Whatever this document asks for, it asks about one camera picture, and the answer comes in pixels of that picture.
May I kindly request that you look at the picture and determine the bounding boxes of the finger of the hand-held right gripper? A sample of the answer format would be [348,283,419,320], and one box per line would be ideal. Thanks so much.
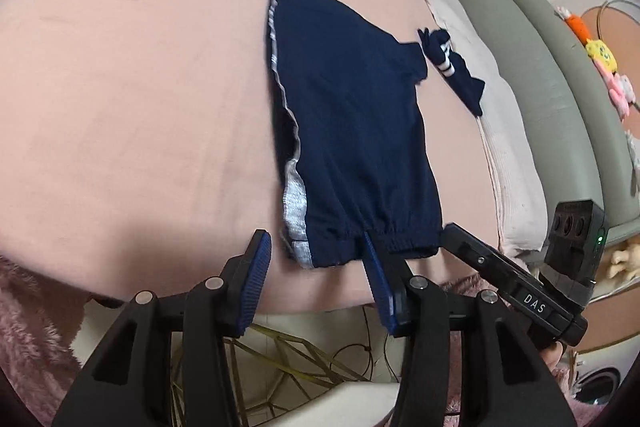
[442,223,541,298]

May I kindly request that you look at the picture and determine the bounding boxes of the bed with pink sheet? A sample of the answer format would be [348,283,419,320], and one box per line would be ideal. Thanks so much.
[0,0,501,313]

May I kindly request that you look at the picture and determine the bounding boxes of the navy pants grey side stripes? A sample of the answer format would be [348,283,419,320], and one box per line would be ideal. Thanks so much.
[264,0,445,270]

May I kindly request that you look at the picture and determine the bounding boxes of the beige plush toy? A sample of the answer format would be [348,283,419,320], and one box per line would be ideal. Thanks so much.
[607,242,640,283]

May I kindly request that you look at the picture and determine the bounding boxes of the gold wire basket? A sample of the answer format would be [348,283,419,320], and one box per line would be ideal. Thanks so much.
[170,322,381,427]

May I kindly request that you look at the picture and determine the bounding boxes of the carrot plush toy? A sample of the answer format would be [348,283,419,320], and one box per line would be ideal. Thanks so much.
[554,4,593,45]

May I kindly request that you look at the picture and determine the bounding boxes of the white waffle blanket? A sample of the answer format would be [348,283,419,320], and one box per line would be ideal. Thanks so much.
[397,0,548,258]

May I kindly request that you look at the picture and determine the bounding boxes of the pink plush toy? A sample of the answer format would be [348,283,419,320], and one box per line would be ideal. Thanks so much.
[595,69,640,120]

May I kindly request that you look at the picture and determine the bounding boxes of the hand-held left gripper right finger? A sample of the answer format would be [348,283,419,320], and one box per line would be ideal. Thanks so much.
[362,232,578,427]

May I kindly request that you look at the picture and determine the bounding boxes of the person's right hand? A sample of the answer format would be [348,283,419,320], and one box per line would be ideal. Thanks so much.
[542,342,568,373]

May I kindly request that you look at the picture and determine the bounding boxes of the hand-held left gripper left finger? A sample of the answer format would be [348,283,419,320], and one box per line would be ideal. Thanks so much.
[52,229,273,427]

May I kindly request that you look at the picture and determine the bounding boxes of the pink fluffy robe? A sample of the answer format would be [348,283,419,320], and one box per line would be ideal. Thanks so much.
[0,252,586,427]

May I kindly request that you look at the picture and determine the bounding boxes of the navy shorts white stripes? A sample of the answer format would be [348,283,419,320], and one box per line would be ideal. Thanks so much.
[417,27,487,118]

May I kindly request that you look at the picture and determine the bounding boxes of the black cable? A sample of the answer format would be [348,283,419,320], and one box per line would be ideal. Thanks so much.
[330,307,401,383]

